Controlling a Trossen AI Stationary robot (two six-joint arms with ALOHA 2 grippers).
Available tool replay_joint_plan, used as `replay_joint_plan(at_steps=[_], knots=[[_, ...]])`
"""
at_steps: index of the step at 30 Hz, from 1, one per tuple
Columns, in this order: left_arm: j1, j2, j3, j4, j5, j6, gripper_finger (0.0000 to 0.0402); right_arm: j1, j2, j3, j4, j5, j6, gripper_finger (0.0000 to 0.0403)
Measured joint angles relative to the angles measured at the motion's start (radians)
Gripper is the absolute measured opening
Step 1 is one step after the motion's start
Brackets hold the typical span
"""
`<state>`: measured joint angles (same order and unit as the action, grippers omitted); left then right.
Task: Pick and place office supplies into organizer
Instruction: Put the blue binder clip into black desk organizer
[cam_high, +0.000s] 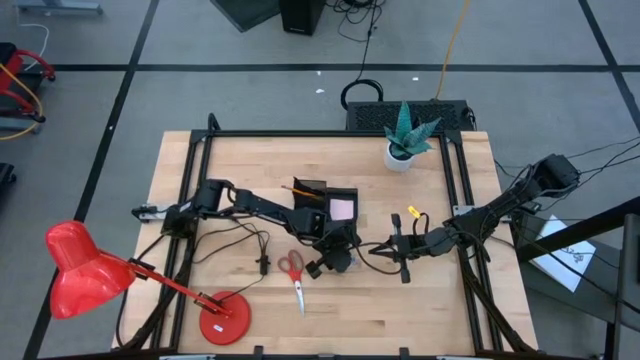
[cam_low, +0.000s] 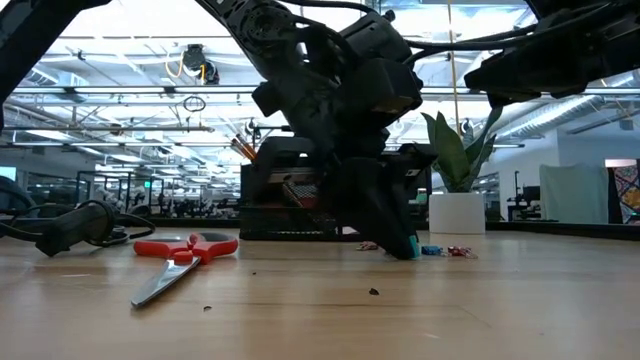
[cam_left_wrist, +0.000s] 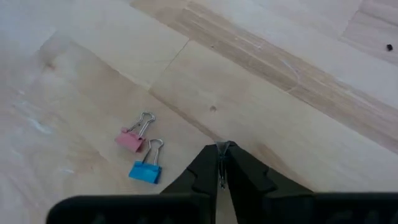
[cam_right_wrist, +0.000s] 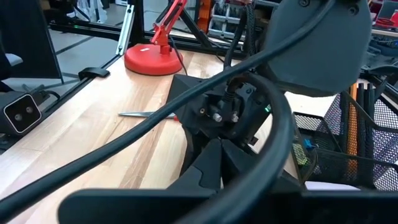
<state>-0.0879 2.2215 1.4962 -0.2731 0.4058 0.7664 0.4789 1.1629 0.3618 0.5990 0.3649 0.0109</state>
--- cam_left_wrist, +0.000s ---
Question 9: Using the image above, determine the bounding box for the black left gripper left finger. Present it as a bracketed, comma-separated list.
[46, 143, 220, 224]

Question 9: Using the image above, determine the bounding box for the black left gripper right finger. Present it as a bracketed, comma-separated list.
[226, 141, 398, 224]

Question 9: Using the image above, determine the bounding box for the pink binder clip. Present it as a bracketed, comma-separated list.
[114, 111, 156, 154]

